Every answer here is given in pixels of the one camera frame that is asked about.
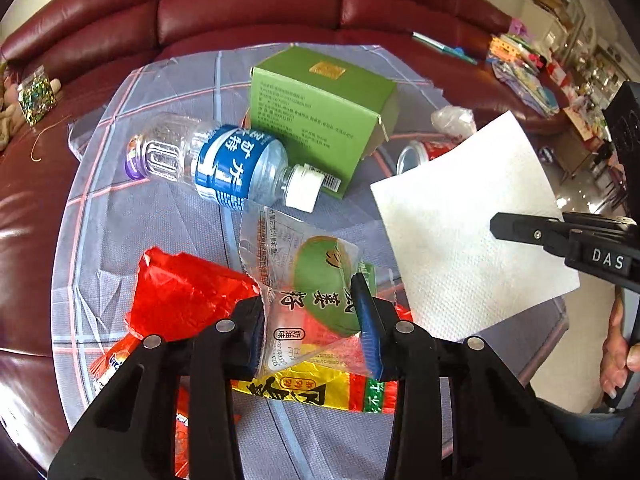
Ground dark red leather sofa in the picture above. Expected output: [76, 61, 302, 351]
[0, 0, 571, 480]

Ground person's right hand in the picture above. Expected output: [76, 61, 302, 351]
[599, 300, 640, 401]

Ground clear plastic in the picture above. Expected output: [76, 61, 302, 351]
[431, 106, 478, 140]

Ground clear green-print snack wrapper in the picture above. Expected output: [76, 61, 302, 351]
[239, 205, 396, 378]

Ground white paper napkin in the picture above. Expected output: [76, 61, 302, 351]
[370, 110, 581, 343]

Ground yellow and red wrapper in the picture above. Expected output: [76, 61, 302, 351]
[230, 360, 401, 415]

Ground clear blue-label water bottle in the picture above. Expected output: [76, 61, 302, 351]
[125, 112, 328, 212]

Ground sequin pouch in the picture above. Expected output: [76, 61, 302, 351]
[17, 71, 56, 127]

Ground grey checked cloth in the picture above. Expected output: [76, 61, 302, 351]
[52, 42, 571, 480]

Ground red plastic wrapper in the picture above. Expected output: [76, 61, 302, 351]
[122, 246, 263, 343]

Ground red drink can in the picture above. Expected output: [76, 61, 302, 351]
[396, 139, 458, 176]

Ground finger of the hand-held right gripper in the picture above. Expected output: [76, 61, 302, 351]
[490, 212, 640, 257]

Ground teal book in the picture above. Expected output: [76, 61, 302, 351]
[412, 31, 478, 65]

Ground green cardboard box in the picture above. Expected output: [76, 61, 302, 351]
[248, 46, 401, 200]

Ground pile of colourful books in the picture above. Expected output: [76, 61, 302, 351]
[487, 32, 561, 118]

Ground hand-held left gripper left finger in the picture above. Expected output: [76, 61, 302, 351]
[47, 297, 266, 480]

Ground person's dark clothing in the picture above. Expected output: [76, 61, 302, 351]
[525, 385, 628, 480]

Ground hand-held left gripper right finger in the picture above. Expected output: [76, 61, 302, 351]
[350, 272, 578, 480]

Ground small purple toy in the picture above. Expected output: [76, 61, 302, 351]
[124, 135, 147, 182]

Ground beige plush toy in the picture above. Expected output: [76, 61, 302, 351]
[0, 72, 63, 151]

